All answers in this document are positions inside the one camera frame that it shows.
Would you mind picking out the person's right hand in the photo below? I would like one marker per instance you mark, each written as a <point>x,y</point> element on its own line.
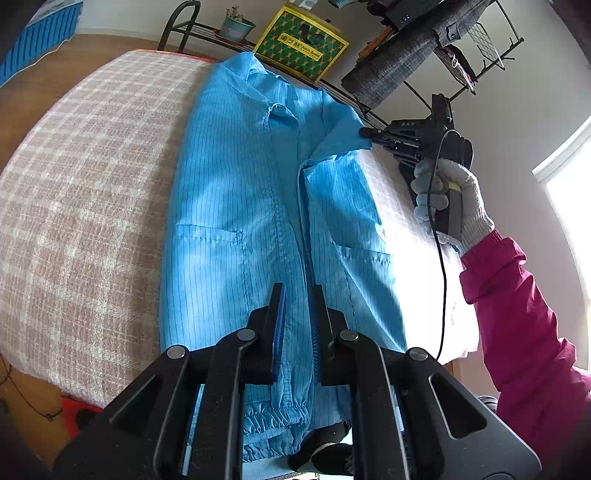
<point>466,198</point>

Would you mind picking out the black metal clothes rack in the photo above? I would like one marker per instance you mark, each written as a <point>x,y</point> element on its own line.
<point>198,31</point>

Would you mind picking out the pink checked blanket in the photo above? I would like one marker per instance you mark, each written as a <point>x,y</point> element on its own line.
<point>92,207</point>

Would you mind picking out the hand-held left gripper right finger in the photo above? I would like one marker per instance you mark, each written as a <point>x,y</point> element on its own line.
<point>315,332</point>

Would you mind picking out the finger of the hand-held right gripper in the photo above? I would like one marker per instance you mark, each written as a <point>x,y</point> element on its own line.
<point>392,137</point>
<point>404,151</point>

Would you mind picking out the red bed base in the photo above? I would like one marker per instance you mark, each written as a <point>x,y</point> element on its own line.
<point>74,410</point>

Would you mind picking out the potted plant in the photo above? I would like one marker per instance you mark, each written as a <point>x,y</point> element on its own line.
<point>235,28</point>

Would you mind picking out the blue striped work jacket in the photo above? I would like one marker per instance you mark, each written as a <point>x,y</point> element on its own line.
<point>231,184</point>

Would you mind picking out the black white shoe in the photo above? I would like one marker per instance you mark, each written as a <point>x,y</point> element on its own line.
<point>323,457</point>

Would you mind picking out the person's right forearm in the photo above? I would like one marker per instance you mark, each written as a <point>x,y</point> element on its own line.
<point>517,314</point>

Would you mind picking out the yellow green patterned box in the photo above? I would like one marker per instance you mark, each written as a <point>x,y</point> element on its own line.
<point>300,46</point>

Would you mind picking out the grey plaid coat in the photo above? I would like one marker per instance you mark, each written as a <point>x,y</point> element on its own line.
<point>397,64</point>

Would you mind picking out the folded dark red clothes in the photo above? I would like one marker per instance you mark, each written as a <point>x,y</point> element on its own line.
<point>455,62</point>

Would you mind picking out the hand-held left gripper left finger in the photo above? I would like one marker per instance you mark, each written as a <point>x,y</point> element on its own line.
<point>278,332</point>

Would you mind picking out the black jacket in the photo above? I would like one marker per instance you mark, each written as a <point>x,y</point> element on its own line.
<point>401,11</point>

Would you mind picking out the blue slatted crate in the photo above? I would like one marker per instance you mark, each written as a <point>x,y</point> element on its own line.
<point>27,50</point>

